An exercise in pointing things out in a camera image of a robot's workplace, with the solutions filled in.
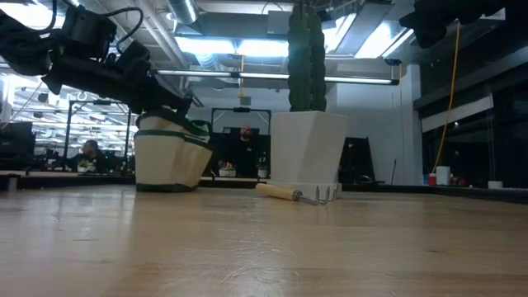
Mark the white cylinder container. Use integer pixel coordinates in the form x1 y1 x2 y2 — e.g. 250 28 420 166
435 165 451 186

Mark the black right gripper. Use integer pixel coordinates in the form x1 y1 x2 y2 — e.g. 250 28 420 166
398 0 509 50

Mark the white hexagonal plant pot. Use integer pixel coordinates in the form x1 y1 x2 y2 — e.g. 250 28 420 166
267 110 350 200

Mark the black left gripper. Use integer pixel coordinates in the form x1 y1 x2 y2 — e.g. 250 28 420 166
40 39 195 115

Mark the beige green-trimmed gardening bag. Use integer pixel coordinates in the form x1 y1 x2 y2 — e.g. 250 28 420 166
133 106 215 193

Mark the wooden-handled metal hand rake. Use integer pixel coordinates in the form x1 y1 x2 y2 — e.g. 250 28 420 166
254 181 342 206

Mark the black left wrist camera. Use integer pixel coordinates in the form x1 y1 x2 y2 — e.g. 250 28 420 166
61 4 119 59

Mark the person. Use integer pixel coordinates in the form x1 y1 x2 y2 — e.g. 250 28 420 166
64 139 109 173
216 125 260 179

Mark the yellow cable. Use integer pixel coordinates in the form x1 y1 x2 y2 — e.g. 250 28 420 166
430 20 462 175

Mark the long ceiling light fixture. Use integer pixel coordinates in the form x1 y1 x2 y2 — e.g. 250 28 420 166
153 68 400 87

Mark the black monitor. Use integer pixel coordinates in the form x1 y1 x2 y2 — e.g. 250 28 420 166
0 120 37 171

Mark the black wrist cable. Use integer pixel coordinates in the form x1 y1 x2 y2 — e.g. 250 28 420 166
101 6 145 54

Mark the black aluminium table frame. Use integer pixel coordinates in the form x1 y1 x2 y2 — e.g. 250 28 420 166
0 169 528 204

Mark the tall green cactus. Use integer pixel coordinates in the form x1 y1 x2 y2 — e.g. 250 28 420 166
286 0 328 113

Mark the silver ventilation duct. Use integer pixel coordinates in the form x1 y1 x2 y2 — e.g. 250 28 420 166
166 0 200 26

